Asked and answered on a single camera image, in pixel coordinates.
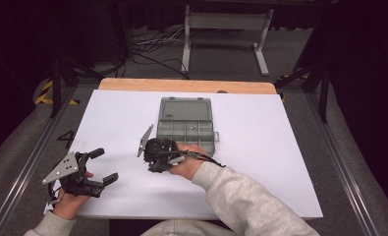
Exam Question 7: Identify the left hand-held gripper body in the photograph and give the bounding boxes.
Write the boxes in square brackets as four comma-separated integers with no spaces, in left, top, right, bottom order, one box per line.
[41,150,105,199]

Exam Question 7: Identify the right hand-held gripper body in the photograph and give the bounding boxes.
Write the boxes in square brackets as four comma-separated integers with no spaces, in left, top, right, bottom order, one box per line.
[136,123,187,174]

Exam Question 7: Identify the grey transparent plastic organizer box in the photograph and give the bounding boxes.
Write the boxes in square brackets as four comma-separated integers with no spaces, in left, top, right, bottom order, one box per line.
[156,96,221,157]

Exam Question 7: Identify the person's right hand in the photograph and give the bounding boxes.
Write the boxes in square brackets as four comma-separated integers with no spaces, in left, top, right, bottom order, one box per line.
[167,143,213,181]

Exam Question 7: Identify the person's left hand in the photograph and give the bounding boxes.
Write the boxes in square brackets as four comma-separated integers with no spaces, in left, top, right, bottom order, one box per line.
[52,189,95,220]

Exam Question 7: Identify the yellow black hazard tape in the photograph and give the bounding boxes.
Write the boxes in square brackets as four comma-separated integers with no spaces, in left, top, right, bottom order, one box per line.
[33,80,82,106]

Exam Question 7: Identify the person's torso grey sweater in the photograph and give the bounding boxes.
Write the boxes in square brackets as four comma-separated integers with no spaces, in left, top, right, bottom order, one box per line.
[141,218,239,236]

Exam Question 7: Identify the black metal stand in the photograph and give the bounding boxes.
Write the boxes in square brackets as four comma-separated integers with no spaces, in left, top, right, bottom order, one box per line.
[48,0,105,120]
[274,13,331,124]

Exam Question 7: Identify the white table cover board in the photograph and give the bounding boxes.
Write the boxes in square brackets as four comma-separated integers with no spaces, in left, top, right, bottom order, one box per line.
[68,88,324,220]

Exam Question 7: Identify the aluminium floor rail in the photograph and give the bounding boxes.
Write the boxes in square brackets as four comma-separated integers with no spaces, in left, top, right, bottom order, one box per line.
[304,91,383,236]
[0,86,79,236]

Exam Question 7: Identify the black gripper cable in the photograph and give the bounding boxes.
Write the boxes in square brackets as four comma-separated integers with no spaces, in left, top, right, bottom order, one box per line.
[181,149,227,169]

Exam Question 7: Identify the bundle of floor cables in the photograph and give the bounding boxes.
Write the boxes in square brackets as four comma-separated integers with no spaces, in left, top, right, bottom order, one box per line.
[129,25,192,81]

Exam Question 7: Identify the metal stand frame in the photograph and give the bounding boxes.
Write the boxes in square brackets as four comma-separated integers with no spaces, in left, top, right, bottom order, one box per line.
[181,0,340,77]

